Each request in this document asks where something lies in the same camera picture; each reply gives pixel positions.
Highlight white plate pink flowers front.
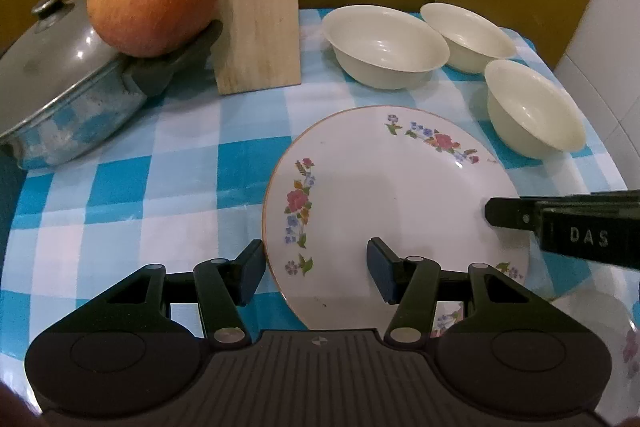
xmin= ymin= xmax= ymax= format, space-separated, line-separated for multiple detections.
xmin=551 ymin=289 xmax=640 ymax=424

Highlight grey metal pot with lid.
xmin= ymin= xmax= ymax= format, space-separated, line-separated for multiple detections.
xmin=1 ymin=0 xmax=222 ymax=170

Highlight gold-rimmed floral plate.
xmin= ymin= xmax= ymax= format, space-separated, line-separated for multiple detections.
xmin=262 ymin=106 xmax=529 ymax=331

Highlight cream bowl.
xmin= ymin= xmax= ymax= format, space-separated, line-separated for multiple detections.
xmin=420 ymin=2 xmax=516 ymax=75
xmin=322 ymin=5 xmax=450 ymax=91
xmin=484 ymin=60 xmax=587 ymax=159

